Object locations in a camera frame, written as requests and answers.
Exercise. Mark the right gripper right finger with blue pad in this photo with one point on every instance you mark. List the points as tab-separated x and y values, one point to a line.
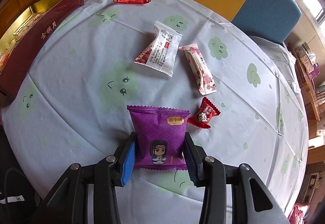
207	172

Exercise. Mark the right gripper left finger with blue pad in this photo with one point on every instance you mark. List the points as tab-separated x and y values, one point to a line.
113	171

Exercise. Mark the purple cartoon snack packet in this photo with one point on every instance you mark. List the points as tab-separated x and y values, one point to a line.
160	135

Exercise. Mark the small red candy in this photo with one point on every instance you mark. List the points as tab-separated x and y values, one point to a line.
206	112

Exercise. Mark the pink floral snack packet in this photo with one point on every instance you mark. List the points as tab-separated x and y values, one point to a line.
202	75

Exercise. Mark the white red text snack packet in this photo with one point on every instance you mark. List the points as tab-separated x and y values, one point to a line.
160	54

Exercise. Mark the gold and maroon gift box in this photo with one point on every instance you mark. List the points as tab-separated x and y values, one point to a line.
23	40

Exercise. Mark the white green patterned tablecloth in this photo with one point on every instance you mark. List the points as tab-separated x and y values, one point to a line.
72	105

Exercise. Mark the wooden side shelf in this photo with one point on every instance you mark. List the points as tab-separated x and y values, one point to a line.
315	154

